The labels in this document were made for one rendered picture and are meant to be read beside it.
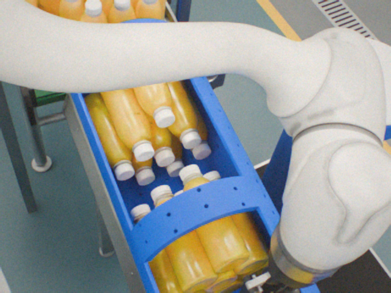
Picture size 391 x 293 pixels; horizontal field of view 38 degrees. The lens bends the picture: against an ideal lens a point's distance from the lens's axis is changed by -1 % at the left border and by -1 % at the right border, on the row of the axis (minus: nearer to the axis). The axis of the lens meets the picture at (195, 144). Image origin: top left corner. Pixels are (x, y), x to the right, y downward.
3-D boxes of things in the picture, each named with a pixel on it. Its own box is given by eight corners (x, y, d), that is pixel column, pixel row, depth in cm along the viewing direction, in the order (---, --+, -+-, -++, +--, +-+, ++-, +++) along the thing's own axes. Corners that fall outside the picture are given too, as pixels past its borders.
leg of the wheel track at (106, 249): (102, 259, 217) (96, 182, 164) (97, 246, 220) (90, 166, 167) (116, 254, 219) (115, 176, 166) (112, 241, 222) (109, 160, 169)
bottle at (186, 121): (138, 71, 125) (169, 140, 116) (165, 55, 124) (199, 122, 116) (150, 85, 131) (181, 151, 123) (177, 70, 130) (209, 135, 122)
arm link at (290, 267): (369, 254, 66) (352, 271, 71) (331, 188, 70) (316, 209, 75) (302, 282, 63) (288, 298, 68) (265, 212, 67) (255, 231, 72)
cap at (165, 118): (161, 107, 113) (165, 114, 112) (175, 110, 116) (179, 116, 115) (150, 119, 115) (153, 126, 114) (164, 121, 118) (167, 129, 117)
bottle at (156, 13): (162, 53, 157) (167, 3, 141) (138, 58, 155) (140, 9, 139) (154, 35, 160) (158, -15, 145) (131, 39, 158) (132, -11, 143)
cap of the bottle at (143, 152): (148, 152, 118) (151, 160, 117) (131, 155, 116) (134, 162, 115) (154, 141, 115) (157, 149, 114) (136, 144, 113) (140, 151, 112)
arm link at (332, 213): (361, 285, 64) (363, 182, 70) (425, 231, 50) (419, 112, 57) (267, 266, 63) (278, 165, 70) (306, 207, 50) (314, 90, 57)
